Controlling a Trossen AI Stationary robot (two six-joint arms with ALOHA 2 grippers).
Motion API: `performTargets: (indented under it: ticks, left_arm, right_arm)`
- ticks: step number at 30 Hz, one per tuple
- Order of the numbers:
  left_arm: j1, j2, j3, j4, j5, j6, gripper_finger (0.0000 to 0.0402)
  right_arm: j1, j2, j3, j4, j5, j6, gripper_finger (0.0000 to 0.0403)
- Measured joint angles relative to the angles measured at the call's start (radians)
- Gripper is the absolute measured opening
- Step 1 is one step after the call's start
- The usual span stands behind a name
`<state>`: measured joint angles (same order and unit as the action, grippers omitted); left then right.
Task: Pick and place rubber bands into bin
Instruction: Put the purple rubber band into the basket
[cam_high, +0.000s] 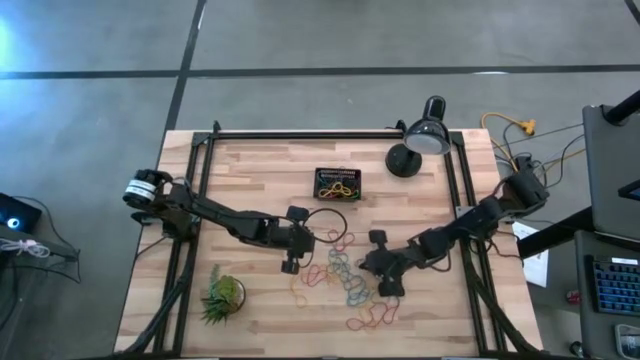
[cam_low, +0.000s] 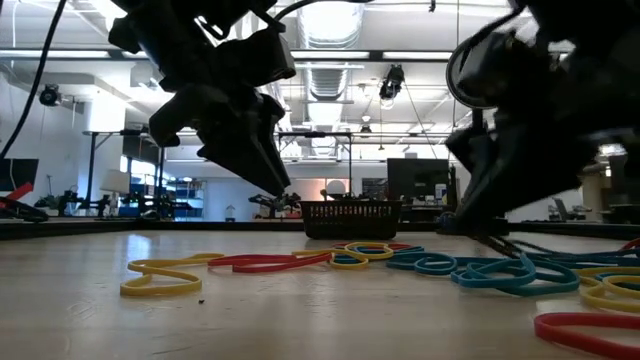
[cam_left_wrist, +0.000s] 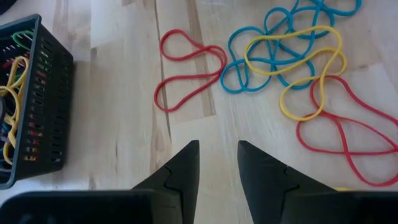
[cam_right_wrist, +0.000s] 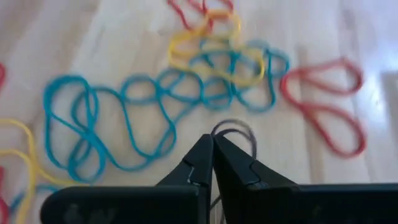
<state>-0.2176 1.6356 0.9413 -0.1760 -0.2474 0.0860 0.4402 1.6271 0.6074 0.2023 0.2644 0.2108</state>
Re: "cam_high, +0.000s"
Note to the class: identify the teal rubber band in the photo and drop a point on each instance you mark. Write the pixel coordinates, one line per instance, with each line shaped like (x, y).
(357, 292)
(340, 262)

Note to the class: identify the grey side table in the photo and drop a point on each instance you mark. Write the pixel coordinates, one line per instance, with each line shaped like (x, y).
(610, 175)

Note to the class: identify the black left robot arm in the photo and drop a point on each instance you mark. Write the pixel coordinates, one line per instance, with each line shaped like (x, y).
(220, 217)

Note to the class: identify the red rubber band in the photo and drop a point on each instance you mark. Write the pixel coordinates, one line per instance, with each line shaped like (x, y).
(392, 312)
(350, 325)
(314, 275)
(341, 243)

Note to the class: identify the white paper sheet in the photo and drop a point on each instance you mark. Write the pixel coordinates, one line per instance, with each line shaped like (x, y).
(537, 267)

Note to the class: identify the black post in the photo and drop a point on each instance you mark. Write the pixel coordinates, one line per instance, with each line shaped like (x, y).
(622, 110)

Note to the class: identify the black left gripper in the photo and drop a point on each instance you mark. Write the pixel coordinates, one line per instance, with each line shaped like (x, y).
(292, 240)

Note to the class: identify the dark tablet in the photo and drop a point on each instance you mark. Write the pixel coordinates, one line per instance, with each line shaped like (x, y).
(632, 191)

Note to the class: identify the black slotted plastic bin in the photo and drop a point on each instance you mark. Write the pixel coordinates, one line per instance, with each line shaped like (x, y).
(317, 175)

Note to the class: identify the rubber bands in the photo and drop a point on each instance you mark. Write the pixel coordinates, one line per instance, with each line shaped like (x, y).
(330, 196)

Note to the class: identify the backlit black keyboard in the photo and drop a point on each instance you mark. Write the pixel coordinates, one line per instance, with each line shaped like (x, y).
(617, 287)

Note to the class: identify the potted green succulent plant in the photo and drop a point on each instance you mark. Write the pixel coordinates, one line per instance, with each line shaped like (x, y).
(222, 295)

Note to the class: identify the black beam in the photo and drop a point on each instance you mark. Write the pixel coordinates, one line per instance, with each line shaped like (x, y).
(555, 232)

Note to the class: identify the grey desk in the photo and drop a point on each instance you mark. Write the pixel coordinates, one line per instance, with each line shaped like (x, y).
(585, 325)

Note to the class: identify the small red object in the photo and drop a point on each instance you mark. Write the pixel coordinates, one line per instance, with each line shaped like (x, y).
(573, 297)

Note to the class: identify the black aluminium table frame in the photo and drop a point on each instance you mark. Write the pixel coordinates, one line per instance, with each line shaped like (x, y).
(300, 135)

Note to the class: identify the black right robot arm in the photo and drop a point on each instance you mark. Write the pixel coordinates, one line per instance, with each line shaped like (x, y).
(480, 215)

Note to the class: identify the white device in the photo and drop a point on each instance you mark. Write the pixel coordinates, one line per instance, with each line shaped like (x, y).
(629, 335)

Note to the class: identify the black desk lamp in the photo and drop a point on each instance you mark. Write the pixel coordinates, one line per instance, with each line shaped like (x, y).
(427, 135)

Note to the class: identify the green rubber band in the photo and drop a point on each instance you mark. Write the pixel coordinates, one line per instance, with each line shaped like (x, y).
(356, 195)

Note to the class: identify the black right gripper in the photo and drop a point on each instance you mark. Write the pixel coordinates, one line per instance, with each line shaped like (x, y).
(392, 262)

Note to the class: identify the yellow rubber band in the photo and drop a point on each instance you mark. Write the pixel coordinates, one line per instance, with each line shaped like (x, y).
(336, 189)
(294, 290)
(327, 277)
(370, 305)

